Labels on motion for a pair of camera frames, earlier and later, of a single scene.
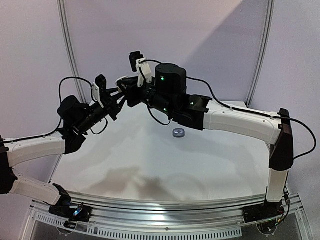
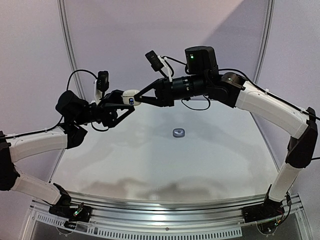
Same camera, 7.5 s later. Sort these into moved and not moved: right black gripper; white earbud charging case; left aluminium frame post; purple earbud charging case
Moved: right black gripper; white earbud charging case
Not moved: purple earbud charging case; left aluminium frame post
